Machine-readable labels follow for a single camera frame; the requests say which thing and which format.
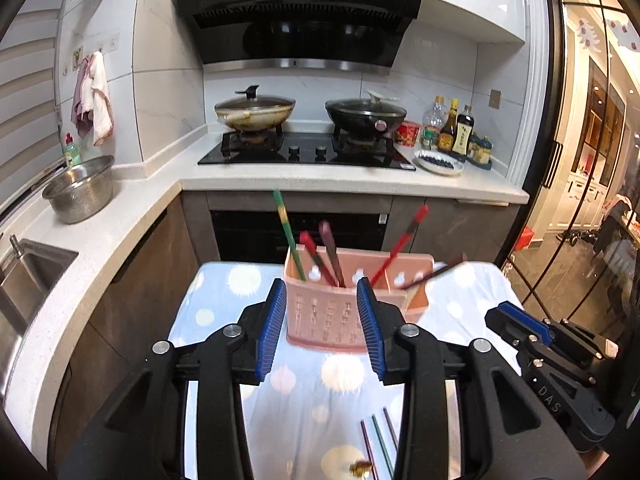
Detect pink hanging cloth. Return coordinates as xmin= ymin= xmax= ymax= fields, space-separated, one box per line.
xmin=72 ymin=57 xmax=94 ymax=136

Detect clear cooking oil bottle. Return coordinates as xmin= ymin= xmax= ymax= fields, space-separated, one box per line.
xmin=421 ymin=94 xmax=448 ymax=150

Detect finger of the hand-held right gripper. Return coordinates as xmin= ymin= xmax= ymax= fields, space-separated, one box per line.
xmin=497 ymin=300 xmax=609 ymax=361
xmin=484 ymin=307 xmax=545 ymax=362

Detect brown chopstick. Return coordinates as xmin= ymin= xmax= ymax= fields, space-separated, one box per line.
xmin=382 ymin=407 xmax=400 ymax=451

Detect black framed glass door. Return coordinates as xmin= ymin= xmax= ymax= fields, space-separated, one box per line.
xmin=500 ymin=0 xmax=640 ymax=411

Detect glass lid with white handle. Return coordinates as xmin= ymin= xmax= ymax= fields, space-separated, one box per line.
xmin=325 ymin=89 xmax=407 ymax=117

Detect blue dotted tablecloth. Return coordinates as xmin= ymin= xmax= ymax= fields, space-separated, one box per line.
xmin=167 ymin=259 xmax=526 ymax=480

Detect brown yellow-capped sauce bottle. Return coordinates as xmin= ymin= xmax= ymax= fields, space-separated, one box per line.
xmin=438 ymin=98 xmax=460 ymax=154

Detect red seasoning container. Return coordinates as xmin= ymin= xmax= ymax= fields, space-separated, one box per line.
xmin=394 ymin=119 xmax=424 ymax=149

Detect white plate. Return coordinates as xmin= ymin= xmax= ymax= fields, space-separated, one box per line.
xmin=412 ymin=148 xmax=465 ymax=177

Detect green chopstick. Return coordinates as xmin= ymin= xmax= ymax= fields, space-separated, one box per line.
xmin=271 ymin=189 xmax=307 ymax=281
xmin=370 ymin=414 xmax=396 ymax=479

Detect black range hood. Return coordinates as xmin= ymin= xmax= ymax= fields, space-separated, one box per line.
xmin=169 ymin=0 xmax=431 ymax=74

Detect white sideboard cabinet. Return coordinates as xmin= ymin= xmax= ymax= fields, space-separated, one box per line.
xmin=567 ymin=174 xmax=604 ymax=221

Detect pink perforated utensil holder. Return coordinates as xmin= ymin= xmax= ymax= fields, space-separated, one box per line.
xmin=283 ymin=243 xmax=435 ymax=356

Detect dark lower kitchen cabinets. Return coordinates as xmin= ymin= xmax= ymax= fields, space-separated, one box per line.
xmin=50 ymin=192 xmax=521 ymax=480

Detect steel colander bowl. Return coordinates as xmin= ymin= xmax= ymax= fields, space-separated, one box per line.
xmin=42 ymin=154 xmax=116 ymax=225

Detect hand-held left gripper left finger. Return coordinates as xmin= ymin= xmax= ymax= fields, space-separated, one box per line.
xmin=60 ymin=276 xmax=288 ymax=480

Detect dark soy sauce bottle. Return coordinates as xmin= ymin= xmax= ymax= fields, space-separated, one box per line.
xmin=452 ymin=104 xmax=476 ymax=157

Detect white window blinds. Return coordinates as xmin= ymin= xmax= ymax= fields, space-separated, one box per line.
xmin=0 ymin=0 xmax=67 ymax=211

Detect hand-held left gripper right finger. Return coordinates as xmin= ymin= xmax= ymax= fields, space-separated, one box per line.
xmin=355 ymin=277 xmax=589 ymax=480

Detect white kitchen countertop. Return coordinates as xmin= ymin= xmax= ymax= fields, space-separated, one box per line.
xmin=0 ymin=119 xmax=530 ymax=441

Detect white hanging towel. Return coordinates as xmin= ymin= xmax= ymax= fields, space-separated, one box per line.
xmin=82 ymin=51 xmax=115 ymax=147

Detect red chopstick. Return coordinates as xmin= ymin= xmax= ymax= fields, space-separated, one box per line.
xmin=298 ymin=231 xmax=335 ymax=286
xmin=368 ymin=203 xmax=430 ymax=285

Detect black gas cooktop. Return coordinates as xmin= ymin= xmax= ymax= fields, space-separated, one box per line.
xmin=197 ymin=129 xmax=417 ymax=172

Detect glass lid with black handle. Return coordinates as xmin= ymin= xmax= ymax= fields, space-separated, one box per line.
xmin=214 ymin=84 xmax=296 ymax=114

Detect black built-in oven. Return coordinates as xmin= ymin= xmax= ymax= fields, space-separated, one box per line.
xmin=208 ymin=208 xmax=392 ymax=266

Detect green dish soap bottle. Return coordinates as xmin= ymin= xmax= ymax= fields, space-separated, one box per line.
xmin=62 ymin=132 xmax=84 ymax=167

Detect beige wok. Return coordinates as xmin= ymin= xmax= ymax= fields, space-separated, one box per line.
xmin=214 ymin=99 xmax=297 ymax=134

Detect white wall cabinet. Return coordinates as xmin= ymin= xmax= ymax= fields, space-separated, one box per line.
xmin=427 ymin=0 xmax=531 ymax=44

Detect dark maroon chopstick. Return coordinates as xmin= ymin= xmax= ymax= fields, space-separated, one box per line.
xmin=318 ymin=219 xmax=347 ymax=289
xmin=402 ymin=253 xmax=469 ymax=291
xmin=359 ymin=419 xmax=376 ymax=466

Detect steel kitchen sink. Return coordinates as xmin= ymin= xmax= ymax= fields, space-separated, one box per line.
xmin=0 ymin=237 xmax=80 ymax=337

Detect black wok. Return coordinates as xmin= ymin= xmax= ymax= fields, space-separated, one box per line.
xmin=324 ymin=102 xmax=409 ymax=140

